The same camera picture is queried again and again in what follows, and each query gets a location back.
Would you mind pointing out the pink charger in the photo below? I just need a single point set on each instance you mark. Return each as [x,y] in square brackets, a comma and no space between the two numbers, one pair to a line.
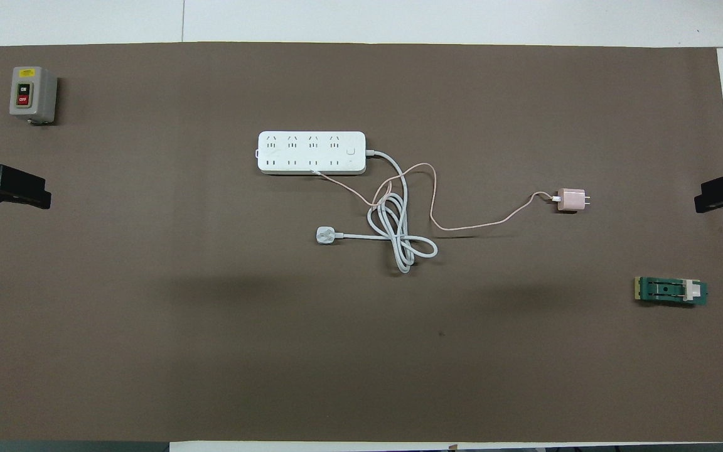
[568,199]

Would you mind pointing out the white power strip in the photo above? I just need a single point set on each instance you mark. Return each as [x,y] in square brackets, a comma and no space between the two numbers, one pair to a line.
[342,164]

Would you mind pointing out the brown table mat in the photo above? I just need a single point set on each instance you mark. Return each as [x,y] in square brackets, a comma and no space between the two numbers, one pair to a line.
[361,351]

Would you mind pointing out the grey on-off switch box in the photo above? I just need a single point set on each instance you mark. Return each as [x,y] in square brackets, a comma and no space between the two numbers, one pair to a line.
[32,94]

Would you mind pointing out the green knife switch yellow base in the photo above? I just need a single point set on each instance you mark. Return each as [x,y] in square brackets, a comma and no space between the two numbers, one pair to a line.
[663,292]

